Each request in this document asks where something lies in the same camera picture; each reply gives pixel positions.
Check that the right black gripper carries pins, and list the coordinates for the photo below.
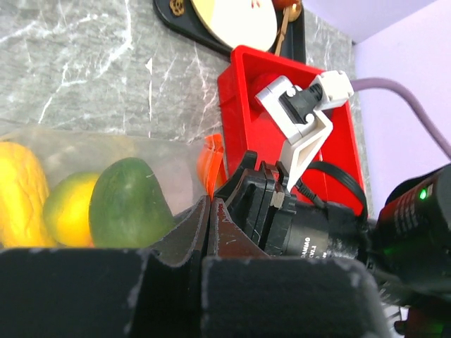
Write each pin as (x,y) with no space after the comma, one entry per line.
(281,225)

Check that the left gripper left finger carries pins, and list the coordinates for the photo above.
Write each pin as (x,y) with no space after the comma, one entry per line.
(150,292)

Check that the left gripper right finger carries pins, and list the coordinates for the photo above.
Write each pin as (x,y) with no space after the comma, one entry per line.
(246,293)

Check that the green orange mango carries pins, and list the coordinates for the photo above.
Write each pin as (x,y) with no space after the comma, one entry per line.
(128,208)

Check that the green yellow orange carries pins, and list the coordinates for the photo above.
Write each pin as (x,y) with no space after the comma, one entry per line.
(66,210)

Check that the clear zip top bag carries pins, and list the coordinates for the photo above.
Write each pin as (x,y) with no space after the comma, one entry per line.
(185,171)

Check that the red wrinkled fruit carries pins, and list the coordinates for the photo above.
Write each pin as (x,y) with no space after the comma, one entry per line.
(256,85)

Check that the red plastic bin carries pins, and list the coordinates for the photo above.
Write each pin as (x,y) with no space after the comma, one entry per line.
(245,129)

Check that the black serving tray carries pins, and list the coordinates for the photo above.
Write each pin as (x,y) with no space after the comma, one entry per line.
(190,26)

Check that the orange white plate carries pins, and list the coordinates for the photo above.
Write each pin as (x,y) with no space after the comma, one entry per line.
(239,22)

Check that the gold spoon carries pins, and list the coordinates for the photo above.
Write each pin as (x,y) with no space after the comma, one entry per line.
(294,11)

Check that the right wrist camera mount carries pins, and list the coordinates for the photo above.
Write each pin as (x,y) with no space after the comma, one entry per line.
(299,115)

